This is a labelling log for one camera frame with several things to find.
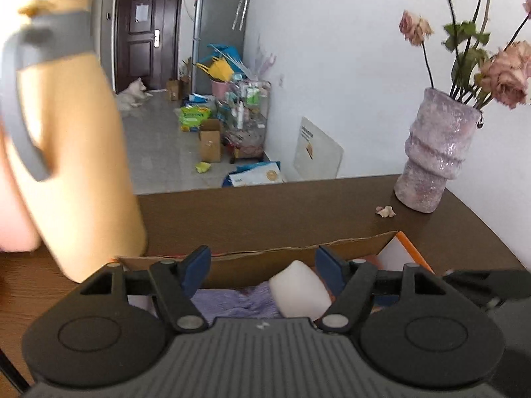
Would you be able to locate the grey refrigerator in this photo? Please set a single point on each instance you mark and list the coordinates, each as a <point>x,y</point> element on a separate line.
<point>218,37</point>

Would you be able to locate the blue white bag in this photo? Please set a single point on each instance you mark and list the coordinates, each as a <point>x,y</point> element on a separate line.
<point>255,174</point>

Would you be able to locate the purple fluffy towel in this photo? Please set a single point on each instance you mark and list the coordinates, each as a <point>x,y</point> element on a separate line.
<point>232,303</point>

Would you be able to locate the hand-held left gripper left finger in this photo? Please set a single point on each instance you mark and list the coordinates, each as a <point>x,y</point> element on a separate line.
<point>199,265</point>

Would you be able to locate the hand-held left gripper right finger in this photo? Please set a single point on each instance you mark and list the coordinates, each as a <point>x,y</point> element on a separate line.
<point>332,267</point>

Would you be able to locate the red cardboard box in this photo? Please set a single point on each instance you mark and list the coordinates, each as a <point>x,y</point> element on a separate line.
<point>249,263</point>

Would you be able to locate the blue yellow cleaning tools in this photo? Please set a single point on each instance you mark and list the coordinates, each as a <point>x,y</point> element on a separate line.
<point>222,66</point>

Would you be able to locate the pink textured vase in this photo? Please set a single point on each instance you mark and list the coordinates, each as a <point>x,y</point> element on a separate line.
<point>435,149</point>

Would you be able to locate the white dog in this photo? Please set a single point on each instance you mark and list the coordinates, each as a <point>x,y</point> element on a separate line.
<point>132,95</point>

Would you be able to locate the pink suitcase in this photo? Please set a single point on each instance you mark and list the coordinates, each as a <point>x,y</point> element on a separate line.
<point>12,224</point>

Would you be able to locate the dried pink roses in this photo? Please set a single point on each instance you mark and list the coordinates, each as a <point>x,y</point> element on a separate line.
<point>502,70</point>

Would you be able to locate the pink bucket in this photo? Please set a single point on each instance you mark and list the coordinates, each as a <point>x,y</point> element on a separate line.
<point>219,88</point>

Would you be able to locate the white leaning board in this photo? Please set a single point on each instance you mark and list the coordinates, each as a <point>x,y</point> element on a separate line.
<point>317,151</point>

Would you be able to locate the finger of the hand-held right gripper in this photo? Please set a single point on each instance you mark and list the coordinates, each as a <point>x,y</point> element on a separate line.
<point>485,284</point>

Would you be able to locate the brown paper bag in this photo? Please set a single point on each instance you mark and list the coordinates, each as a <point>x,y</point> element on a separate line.
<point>173,90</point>

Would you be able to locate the fallen dried petal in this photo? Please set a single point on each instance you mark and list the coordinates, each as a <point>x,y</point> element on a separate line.
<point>386,211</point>

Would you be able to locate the cardboard box on floor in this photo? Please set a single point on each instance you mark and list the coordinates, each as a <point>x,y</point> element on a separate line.
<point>209,143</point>

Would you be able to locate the green yellow pack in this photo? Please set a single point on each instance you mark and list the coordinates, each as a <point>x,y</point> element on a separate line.
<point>194,117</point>

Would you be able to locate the yellow thermos jug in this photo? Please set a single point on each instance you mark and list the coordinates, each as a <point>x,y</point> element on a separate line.
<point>74,153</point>

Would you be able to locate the clear hanging umbrella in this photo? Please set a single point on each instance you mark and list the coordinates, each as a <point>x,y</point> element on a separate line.
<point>242,0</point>

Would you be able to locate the white soft sponge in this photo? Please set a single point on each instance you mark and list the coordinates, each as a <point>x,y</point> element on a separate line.
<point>298,290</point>

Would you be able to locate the yellow green scrap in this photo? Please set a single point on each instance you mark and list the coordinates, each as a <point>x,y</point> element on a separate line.
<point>203,167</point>

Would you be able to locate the dark brown door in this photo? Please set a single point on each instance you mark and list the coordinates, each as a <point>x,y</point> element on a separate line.
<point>145,49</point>

